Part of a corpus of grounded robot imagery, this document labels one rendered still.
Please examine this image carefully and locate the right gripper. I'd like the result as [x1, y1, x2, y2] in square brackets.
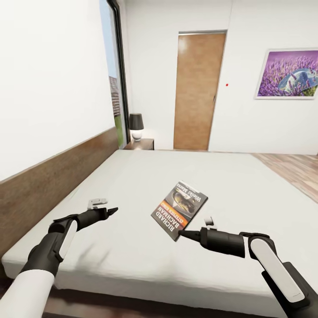
[178, 227, 230, 255]

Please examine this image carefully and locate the hardback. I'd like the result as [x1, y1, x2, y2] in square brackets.
[151, 180, 208, 242]

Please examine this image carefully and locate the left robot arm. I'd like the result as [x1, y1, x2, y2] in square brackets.
[0, 198, 118, 318]

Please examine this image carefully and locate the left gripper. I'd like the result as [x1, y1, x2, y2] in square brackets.
[82, 207, 118, 228]

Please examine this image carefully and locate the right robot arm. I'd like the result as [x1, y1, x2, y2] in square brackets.
[178, 216, 318, 318]

